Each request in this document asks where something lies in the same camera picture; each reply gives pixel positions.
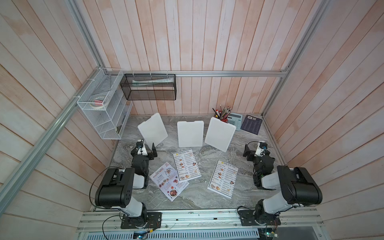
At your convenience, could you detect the tape roll on shelf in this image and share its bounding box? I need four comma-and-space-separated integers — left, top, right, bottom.
90, 96, 108, 110

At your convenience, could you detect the right white narrow rack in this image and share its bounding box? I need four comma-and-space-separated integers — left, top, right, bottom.
205, 117, 236, 152

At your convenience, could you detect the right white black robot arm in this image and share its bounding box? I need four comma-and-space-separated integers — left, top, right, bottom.
243, 141, 323, 226

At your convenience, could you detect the red pen cup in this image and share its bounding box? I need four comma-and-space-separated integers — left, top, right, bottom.
212, 105, 232, 123

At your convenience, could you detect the grey desk calculator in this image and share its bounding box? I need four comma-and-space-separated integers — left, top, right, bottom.
227, 113, 243, 131

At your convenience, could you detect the paper inside black basket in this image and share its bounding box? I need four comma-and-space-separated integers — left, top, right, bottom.
132, 78, 175, 87

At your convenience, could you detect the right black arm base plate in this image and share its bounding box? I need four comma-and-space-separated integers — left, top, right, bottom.
237, 208, 281, 226

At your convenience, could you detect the aluminium front rail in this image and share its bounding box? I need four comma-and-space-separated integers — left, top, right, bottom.
77, 207, 325, 233

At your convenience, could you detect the left white narrow rack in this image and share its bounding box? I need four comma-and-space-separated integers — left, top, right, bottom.
138, 113, 168, 147

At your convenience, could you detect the left red white menu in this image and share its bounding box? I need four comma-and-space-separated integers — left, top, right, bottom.
150, 163, 189, 202

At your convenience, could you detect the black mesh wall basket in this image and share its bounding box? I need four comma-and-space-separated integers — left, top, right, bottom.
120, 73, 177, 101

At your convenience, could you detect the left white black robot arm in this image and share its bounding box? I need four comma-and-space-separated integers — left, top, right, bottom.
94, 140, 158, 229

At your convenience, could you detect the dark purple card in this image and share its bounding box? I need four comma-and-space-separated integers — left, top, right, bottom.
241, 115, 263, 135

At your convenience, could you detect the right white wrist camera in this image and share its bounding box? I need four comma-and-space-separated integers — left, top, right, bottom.
255, 142, 268, 157

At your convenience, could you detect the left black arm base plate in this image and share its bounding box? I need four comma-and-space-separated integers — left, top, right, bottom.
121, 212, 162, 230

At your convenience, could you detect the middle white narrow rack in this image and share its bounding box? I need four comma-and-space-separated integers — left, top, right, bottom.
177, 121, 204, 148

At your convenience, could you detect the white wire wall shelf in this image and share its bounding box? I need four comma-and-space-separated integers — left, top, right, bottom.
77, 68, 133, 140

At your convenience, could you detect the white narrow rack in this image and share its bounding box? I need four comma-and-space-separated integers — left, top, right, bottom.
205, 117, 236, 152
138, 113, 168, 147
177, 121, 204, 148

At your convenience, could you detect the dim sum menu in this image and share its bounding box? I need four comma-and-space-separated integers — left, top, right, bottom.
172, 149, 202, 183
207, 160, 239, 199

